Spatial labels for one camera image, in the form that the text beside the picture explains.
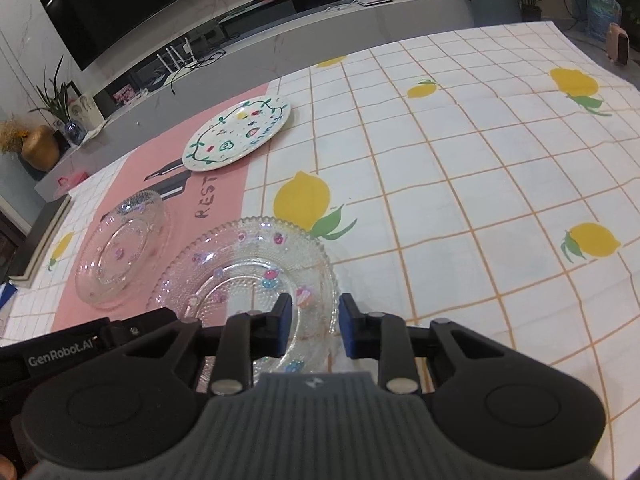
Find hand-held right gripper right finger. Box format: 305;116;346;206
339;294;501;393

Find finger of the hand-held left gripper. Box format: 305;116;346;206
102;308;178;348

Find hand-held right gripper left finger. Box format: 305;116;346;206
122;294;293;395

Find hobnail clear glass plate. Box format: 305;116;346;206
145;216;342;373

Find smooth clear glass plate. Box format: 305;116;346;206
75;189;171;309

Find painted white plate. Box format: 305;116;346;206
182;95;292;173

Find pink plastic basket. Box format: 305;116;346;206
52;171;90;200

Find checked lemon print tablecloth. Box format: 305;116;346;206
0;20;640;411

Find gold vase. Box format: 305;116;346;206
21;125;61;172

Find elephant drawing card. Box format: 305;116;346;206
70;94;106;131

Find dried yellow flowers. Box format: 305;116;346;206
0;117;28;153

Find green leafy plant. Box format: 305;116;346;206
29;55;76;123

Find white router with antennas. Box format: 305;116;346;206
156;35;196;72

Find grey trash bin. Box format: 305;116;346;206
467;0;518;26

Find small pink heater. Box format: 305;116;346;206
606;22;632;66

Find large water bottle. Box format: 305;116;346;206
586;0;622;43

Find black wall television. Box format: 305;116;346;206
37;0;261;72

